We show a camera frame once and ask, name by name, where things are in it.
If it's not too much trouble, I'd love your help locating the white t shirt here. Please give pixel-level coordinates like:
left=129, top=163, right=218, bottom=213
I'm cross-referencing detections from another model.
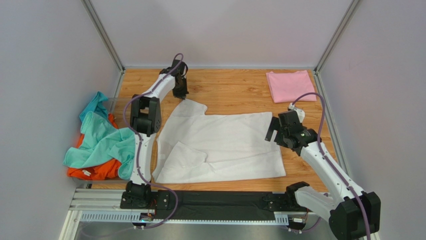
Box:
left=152, top=99, right=286, bottom=184

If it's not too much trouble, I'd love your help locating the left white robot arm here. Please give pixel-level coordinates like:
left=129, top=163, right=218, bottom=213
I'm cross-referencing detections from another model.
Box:
left=120, top=59, right=189, bottom=209

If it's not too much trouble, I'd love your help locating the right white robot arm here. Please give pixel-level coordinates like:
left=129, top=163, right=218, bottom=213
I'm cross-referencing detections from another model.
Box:
left=265, top=107, right=381, bottom=240

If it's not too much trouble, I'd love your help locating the folded pink t shirt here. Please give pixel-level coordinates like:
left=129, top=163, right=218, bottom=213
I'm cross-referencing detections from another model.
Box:
left=265, top=70, right=315, bottom=104

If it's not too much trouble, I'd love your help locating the clear plastic bin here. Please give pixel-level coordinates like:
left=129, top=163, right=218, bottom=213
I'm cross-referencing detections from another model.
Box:
left=105, top=97, right=157, bottom=185

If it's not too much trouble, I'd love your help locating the teal blue t shirt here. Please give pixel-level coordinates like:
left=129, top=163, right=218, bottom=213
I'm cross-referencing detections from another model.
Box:
left=79, top=91, right=109, bottom=122

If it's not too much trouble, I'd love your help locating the mint green t shirt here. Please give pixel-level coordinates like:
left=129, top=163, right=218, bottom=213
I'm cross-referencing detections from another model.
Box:
left=63, top=111, right=135, bottom=180

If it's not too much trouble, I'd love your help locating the orange t shirt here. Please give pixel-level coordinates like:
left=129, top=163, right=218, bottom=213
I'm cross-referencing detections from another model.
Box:
left=67, top=113, right=123, bottom=181

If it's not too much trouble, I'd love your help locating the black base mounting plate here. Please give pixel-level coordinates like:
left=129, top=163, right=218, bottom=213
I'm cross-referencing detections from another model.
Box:
left=131, top=190, right=307, bottom=221

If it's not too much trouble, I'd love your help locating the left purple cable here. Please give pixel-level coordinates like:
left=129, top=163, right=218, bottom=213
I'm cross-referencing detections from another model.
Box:
left=123, top=53, right=185, bottom=230

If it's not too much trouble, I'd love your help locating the aluminium frame rail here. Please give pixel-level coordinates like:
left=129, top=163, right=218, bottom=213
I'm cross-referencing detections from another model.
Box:
left=58, top=187, right=381, bottom=240

